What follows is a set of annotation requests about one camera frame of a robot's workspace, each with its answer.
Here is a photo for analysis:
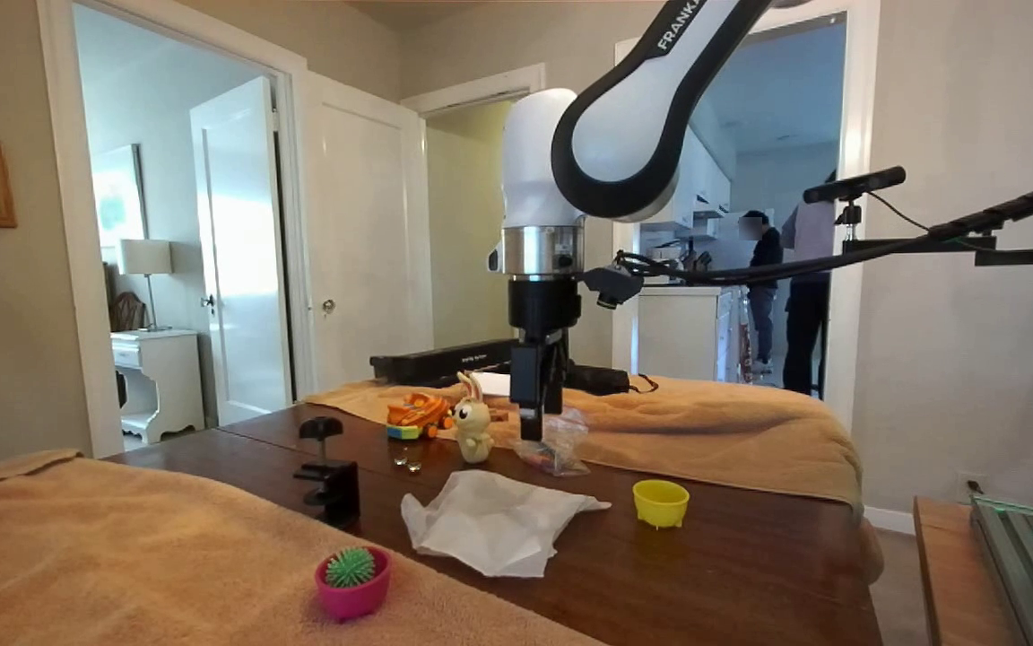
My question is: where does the white paper napkin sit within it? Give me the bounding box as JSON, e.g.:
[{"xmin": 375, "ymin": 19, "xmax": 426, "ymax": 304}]
[{"xmin": 403, "ymin": 469, "xmax": 606, "ymax": 579}]

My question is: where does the person in white shirt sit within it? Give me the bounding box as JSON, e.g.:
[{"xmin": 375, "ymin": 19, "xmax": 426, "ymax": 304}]
[{"xmin": 782, "ymin": 201, "xmax": 834, "ymax": 396}]

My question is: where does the black keyboard bar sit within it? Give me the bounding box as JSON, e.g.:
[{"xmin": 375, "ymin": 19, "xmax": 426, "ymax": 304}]
[{"xmin": 369, "ymin": 341, "xmax": 510, "ymax": 385}]

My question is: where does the yellow plastic cup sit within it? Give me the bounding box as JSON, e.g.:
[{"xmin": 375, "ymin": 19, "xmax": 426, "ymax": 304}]
[{"xmin": 631, "ymin": 476, "xmax": 687, "ymax": 526}]

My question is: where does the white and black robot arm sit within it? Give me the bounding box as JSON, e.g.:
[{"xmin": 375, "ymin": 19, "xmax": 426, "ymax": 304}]
[{"xmin": 497, "ymin": 0, "xmax": 772, "ymax": 442}]

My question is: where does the black table clamp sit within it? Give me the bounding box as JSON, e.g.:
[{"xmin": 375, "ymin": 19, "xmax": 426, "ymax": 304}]
[{"xmin": 293, "ymin": 417, "xmax": 360, "ymax": 526}]

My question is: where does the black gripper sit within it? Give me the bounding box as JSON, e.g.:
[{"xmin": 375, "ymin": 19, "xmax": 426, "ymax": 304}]
[{"xmin": 510, "ymin": 281, "xmax": 582, "ymax": 442}]

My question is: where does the yellow bunny toy figure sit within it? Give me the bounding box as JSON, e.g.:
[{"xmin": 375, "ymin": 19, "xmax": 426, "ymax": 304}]
[{"xmin": 455, "ymin": 373, "xmax": 493, "ymax": 463}]

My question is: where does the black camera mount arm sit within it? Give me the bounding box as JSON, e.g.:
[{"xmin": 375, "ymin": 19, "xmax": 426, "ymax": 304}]
[{"xmin": 844, "ymin": 210, "xmax": 1033, "ymax": 267}]

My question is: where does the black bag on towel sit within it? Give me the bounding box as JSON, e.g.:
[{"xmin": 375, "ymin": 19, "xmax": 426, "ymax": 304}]
[{"xmin": 562, "ymin": 362, "xmax": 659, "ymax": 396}]

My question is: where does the white table lamp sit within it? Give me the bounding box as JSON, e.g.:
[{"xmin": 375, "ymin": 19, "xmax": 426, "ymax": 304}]
[{"xmin": 118, "ymin": 241, "xmax": 173, "ymax": 326}]

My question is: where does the white side cabinet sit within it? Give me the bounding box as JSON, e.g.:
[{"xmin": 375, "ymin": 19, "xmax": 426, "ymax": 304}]
[{"xmin": 111, "ymin": 330, "xmax": 204, "ymax": 445}]

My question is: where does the black camera on stand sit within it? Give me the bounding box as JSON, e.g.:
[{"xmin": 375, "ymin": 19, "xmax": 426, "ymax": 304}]
[{"xmin": 802, "ymin": 165, "xmax": 909, "ymax": 204}]

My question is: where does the white open door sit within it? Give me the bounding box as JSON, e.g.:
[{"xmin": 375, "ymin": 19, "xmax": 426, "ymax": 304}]
[{"xmin": 302, "ymin": 74, "xmax": 434, "ymax": 396}]

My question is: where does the pink plastic bowl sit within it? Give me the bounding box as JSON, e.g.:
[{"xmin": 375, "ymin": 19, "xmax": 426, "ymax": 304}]
[{"xmin": 314, "ymin": 547, "xmax": 392, "ymax": 622}]

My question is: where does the white paper sheet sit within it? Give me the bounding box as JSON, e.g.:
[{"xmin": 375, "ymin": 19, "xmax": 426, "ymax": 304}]
[{"xmin": 470, "ymin": 368, "xmax": 510, "ymax": 399}]

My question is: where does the wooden side table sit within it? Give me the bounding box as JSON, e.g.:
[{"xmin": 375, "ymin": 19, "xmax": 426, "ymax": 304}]
[{"xmin": 915, "ymin": 497, "xmax": 1020, "ymax": 646}]

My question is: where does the green spiky ball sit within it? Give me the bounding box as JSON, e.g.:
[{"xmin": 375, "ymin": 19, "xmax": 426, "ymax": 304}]
[{"xmin": 326, "ymin": 549, "xmax": 375, "ymax": 587}]

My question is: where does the white kitchen counter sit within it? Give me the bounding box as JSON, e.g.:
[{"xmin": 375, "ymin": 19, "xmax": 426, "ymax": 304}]
[{"xmin": 637, "ymin": 287, "xmax": 740, "ymax": 379}]

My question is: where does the person in dark shirt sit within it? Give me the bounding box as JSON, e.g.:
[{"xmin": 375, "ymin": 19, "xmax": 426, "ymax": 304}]
[{"xmin": 740, "ymin": 210, "xmax": 782, "ymax": 377}]

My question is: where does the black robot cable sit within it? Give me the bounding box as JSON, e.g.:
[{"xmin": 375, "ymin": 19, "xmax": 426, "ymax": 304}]
[{"xmin": 576, "ymin": 165, "xmax": 1033, "ymax": 312}]

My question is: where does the tan towel near left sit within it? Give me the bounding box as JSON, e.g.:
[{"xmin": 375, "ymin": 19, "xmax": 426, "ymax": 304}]
[{"xmin": 0, "ymin": 451, "xmax": 599, "ymax": 646}]

